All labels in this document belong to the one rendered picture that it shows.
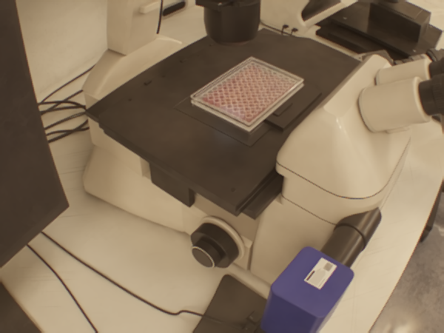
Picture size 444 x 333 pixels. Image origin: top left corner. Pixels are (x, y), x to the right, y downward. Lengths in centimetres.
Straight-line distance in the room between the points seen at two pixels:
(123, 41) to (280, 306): 43
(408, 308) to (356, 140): 121
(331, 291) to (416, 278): 128
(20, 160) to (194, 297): 32
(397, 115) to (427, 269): 133
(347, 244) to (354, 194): 5
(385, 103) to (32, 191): 36
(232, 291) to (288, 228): 14
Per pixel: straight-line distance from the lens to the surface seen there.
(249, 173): 47
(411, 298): 161
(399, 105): 40
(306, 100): 57
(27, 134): 42
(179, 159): 49
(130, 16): 62
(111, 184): 70
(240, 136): 51
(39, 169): 45
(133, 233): 68
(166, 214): 66
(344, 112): 41
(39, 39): 99
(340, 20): 112
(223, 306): 59
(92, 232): 70
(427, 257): 174
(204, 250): 57
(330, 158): 42
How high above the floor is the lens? 129
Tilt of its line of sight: 45 degrees down
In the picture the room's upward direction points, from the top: 1 degrees clockwise
